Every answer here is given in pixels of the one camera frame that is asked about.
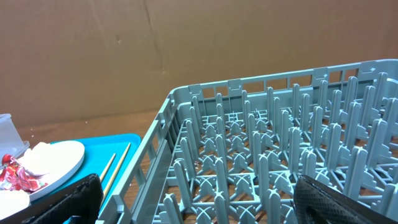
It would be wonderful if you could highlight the wooden chopstick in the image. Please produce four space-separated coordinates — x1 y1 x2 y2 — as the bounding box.
99 153 116 182
100 143 131 207

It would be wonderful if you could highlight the wooden chopstick right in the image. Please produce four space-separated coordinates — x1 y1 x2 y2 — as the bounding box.
100 143 131 207

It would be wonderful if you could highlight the white tissue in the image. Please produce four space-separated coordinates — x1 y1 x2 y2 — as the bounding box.
18 142 57 176

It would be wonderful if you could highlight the wooden chopstick left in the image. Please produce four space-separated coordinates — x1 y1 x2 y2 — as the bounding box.
99 153 116 182

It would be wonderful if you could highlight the grey dishwasher rack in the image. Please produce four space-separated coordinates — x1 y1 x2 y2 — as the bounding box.
98 59 397 223

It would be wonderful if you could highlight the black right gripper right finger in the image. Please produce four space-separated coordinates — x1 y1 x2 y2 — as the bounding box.
293 175 397 224

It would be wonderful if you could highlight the large white plate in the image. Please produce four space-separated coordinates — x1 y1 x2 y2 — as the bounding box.
29 141 85 202

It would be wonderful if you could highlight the clear plastic bin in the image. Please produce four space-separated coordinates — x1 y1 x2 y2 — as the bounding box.
0 113 30 159

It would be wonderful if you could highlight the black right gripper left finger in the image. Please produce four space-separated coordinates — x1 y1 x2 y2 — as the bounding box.
21 174 103 224

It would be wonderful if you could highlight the teal plastic tray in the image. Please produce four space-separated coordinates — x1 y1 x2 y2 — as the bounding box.
32 133 141 223

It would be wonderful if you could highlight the red snack wrapper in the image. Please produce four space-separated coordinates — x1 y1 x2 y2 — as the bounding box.
1 154 48 193

